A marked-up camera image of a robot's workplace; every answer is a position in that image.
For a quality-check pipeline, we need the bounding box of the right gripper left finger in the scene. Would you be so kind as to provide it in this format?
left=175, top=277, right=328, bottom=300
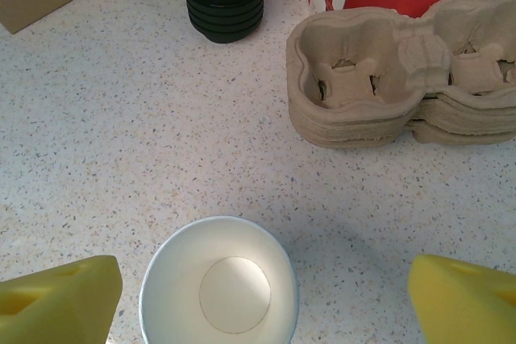
left=0, top=254, right=123, bottom=344

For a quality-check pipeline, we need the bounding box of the green paper cup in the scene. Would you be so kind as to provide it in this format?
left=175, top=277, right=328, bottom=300
left=138, top=215, right=300, bottom=344

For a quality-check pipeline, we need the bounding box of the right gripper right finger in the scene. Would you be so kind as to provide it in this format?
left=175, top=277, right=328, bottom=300
left=407, top=254, right=516, bottom=344

